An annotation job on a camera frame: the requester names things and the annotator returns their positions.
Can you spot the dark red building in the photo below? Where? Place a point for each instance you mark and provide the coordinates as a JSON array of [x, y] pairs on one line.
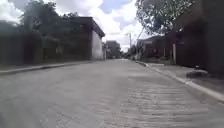
[[186, 40]]

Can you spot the distant dark building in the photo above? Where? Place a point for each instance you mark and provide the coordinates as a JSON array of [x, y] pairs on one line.
[[113, 49]]

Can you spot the dark building with white side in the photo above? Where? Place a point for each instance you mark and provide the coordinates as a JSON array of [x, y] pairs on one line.
[[83, 40]]

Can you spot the grey concrete road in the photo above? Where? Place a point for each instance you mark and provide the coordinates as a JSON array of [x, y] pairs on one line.
[[106, 96]]

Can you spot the large leafy tree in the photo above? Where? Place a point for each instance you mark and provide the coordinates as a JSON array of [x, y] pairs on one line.
[[160, 13]]

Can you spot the tree behind fence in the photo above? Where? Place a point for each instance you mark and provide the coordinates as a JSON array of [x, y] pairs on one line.
[[40, 16]]

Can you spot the dark fence wall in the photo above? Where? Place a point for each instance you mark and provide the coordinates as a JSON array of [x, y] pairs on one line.
[[20, 48]]

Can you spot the raised concrete sidewalk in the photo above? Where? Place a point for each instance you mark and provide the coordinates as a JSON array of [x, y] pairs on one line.
[[190, 78]]

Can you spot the grey concrete sidewalk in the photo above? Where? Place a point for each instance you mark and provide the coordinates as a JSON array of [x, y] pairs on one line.
[[36, 67]]

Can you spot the street lamp pole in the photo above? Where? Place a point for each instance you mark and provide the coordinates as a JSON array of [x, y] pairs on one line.
[[129, 41]]

